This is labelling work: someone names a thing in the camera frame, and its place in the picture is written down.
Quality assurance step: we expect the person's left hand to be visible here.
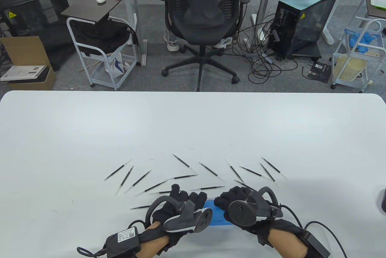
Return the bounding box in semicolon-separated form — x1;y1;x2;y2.
151;184;209;255

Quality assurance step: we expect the person's right hand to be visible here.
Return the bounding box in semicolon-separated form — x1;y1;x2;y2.
214;186;303;246

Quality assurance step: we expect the group of black pen refills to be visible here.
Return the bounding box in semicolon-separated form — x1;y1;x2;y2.
104;153;287;210

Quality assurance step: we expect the blue stationery box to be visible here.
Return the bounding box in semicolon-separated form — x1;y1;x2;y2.
201;199;235;227

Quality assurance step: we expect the single black pen refill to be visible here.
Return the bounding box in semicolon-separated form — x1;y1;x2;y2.
199;162;220;178

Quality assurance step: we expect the person's right forearm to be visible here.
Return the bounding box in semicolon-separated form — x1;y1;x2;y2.
268;228;308;258

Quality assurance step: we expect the person's left forearm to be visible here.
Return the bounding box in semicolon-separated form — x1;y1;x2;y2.
137;221;170;258

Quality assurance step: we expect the flat white box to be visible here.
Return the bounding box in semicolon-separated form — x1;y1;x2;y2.
0;65;48;82

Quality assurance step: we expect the brown cardboard box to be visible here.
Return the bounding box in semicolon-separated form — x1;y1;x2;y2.
0;36;57;91

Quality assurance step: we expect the grey tracking controller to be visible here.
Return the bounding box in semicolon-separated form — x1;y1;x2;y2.
228;186;284;227
146;195;213;234

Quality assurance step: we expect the black wrist module white label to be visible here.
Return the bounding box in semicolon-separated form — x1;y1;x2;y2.
104;226;141;258

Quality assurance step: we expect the flat black package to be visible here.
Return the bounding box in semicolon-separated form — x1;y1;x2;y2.
302;60;332;84

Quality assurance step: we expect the white metal trolley cart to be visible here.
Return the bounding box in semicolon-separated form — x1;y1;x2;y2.
330;17;386;93
66;17;142;91

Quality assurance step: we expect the white plastic bag blue print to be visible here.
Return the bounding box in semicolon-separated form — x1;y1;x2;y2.
106;51;131;78

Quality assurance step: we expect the black mesh office chair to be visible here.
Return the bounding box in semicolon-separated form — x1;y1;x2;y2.
158;0;251;92

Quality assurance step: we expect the yellow basket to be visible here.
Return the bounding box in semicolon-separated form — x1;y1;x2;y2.
333;53;369;82

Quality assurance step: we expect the black glass-sided computer tower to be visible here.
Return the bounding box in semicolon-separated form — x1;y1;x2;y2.
267;0;340;61

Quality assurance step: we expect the black bag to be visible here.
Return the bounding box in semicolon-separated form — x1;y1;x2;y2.
72;19;139;57

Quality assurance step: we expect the white desk leg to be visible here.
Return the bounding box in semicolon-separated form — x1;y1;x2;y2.
119;0;149;67
321;0;348;46
251;0;287;43

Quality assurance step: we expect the dark brown side table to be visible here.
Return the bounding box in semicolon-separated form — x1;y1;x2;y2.
60;0;129;24
364;0;386;19

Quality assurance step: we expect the black computer case yellow sticker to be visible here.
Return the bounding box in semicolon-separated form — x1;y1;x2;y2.
0;0;76;72

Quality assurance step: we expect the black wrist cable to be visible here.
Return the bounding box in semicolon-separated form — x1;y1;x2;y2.
77;247;106;258
304;221;347;258

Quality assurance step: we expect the black wrist module with strap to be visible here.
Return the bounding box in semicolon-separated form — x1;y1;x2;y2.
302;231;331;258

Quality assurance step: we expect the bundle of black cables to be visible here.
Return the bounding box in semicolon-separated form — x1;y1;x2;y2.
234;14;299;85

